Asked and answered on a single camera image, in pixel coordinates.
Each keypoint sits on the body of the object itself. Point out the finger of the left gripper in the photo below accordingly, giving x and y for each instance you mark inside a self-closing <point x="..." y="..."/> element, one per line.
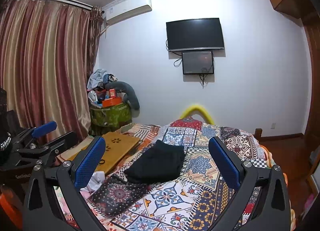
<point x="44" y="129"/>

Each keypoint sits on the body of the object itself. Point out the pile of clothes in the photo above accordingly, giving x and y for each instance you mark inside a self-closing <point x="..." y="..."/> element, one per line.
<point x="99" y="78"/>

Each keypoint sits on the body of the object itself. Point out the pink striped curtain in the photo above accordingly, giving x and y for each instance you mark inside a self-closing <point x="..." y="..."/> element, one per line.
<point x="48" y="51"/>

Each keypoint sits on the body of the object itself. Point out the small black wall monitor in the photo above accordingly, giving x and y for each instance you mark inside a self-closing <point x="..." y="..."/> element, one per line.
<point x="198" y="62"/>

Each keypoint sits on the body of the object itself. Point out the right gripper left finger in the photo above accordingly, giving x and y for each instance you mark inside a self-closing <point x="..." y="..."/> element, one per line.
<point x="42" y="210"/>

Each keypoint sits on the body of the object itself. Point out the yellow pillow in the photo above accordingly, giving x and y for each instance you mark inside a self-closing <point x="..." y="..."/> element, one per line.
<point x="198" y="110"/>

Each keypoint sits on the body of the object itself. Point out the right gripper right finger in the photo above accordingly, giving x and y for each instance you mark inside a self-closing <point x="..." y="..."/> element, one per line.
<point x="271" y="210"/>

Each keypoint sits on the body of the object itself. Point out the colourful patchwork quilt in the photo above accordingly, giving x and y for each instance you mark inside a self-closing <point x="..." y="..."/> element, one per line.
<point x="194" y="200"/>

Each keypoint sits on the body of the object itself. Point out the green fabric storage bag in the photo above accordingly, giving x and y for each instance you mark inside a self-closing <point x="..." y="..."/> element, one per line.
<point x="109" y="119"/>

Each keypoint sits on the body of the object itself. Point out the wall mounted black television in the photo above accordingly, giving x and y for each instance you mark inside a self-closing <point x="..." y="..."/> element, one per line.
<point x="195" y="34"/>

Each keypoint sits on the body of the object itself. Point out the dark navy pants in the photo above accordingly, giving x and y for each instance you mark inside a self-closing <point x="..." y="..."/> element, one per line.
<point x="160" y="163"/>

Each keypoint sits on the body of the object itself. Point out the grey neck pillow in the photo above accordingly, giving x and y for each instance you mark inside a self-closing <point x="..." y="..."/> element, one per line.
<point x="129" y="96"/>

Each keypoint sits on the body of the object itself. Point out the white air conditioner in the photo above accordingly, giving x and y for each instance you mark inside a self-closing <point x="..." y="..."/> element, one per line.
<point x="127" y="9"/>

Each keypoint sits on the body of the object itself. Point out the white crumpled cloth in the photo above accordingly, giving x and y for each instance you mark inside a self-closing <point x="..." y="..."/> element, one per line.
<point x="95" y="182"/>

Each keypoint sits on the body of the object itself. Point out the orange box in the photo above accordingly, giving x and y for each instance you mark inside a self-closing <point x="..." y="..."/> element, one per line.
<point x="111" y="102"/>

